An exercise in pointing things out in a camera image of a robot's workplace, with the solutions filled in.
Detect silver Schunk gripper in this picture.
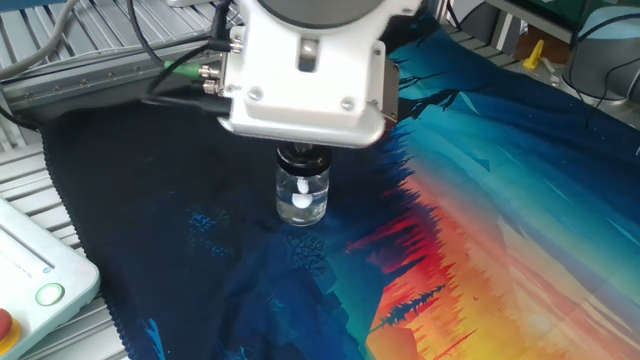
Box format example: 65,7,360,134
380,58,402,137

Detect black knobbed jar lid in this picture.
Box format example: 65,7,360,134
275,142,333,178

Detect clear glass jar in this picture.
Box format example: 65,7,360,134
275,167,331,228

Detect colourful sunset print cloth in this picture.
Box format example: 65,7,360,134
39,12,640,360

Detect small yellow plastic object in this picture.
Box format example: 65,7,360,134
522,39,546,71

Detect white teach pendant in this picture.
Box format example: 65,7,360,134
0,196,102,360

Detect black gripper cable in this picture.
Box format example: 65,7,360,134
126,0,244,117

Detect thin black cable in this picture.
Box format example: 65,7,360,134
568,8,640,127

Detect aluminium rail with screws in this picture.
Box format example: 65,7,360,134
0,28,227,117

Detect thick grey cable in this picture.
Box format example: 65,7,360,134
0,0,81,81

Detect short black cable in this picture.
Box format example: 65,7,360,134
0,106,39,133

